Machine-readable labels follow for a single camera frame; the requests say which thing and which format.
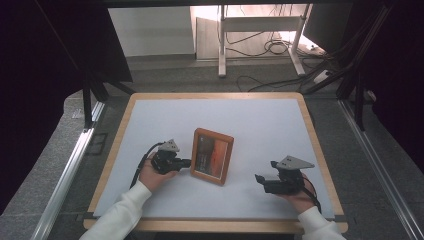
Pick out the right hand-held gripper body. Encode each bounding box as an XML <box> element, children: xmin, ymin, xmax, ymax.
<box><xmin>270</xmin><ymin>154</ymin><xmax>316</xmax><ymax>196</ymax></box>

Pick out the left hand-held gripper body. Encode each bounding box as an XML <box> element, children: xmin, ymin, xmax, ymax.
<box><xmin>150</xmin><ymin>138</ymin><xmax>183</xmax><ymax>175</ymax></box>

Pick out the wooden photo frame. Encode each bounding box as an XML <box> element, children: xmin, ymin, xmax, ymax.
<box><xmin>189</xmin><ymin>127</ymin><xmax>235</xmax><ymax>187</ymax></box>

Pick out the person's left hand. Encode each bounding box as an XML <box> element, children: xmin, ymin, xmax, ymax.
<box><xmin>137</xmin><ymin>151</ymin><xmax>180</xmax><ymax>194</ymax></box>

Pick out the person's right hand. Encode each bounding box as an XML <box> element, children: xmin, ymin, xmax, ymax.
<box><xmin>277</xmin><ymin>181</ymin><xmax>318</xmax><ymax>215</ymax></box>

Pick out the white table mat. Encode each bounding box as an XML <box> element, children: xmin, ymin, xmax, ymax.
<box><xmin>92</xmin><ymin>98</ymin><xmax>336</xmax><ymax>221</ymax></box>

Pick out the dark floor grate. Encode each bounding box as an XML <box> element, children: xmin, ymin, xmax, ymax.
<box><xmin>86</xmin><ymin>132</ymin><xmax>109</xmax><ymax>156</ymax></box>

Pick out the black metal stand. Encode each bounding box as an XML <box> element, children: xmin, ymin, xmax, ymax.
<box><xmin>81</xmin><ymin>71</ymin><xmax>137</xmax><ymax>130</ymax></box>
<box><xmin>334</xmin><ymin>71</ymin><xmax>368</xmax><ymax>132</ymax></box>

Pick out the white power strip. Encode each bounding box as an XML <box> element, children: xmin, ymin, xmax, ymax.
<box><xmin>312</xmin><ymin>68</ymin><xmax>335</xmax><ymax>85</ymax></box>

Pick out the dark curtain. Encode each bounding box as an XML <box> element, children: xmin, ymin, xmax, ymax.
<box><xmin>349</xmin><ymin>0</ymin><xmax>424</xmax><ymax>166</ymax></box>
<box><xmin>0</xmin><ymin>0</ymin><xmax>133</xmax><ymax>216</ymax></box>

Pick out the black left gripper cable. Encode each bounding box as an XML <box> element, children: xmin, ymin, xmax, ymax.
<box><xmin>129</xmin><ymin>141</ymin><xmax>166</xmax><ymax>190</ymax></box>

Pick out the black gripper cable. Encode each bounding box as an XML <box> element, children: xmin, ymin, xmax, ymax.
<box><xmin>129</xmin><ymin>141</ymin><xmax>166</xmax><ymax>190</ymax></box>
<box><xmin>300</xmin><ymin>174</ymin><xmax>323</xmax><ymax>215</ymax></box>

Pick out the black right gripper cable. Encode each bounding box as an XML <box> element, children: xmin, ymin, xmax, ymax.
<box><xmin>300</xmin><ymin>174</ymin><xmax>323</xmax><ymax>215</ymax></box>

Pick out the aluminium rail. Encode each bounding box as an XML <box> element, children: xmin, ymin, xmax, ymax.
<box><xmin>30</xmin><ymin>101</ymin><xmax>106</xmax><ymax>240</ymax></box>
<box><xmin>337</xmin><ymin>99</ymin><xmax>424</xmax><ymax>240</ymax></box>

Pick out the black floor cable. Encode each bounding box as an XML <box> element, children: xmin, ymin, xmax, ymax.
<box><xmin>236</xmin><ymin>68</ymin><xmax>323</xmax><ymax>93</ymax></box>

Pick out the coiled black cable bundle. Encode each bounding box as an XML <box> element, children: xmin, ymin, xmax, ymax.
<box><xmin>225</xmin><ymin>30</ymin><xmax>303</xmax><ymax>58</ymax></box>

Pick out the white metal desk frame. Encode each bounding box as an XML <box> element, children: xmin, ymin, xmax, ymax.
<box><xmin>217</xmin><ymin>3</ymin><xmax>313</xmax><ymax>79</ymax></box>

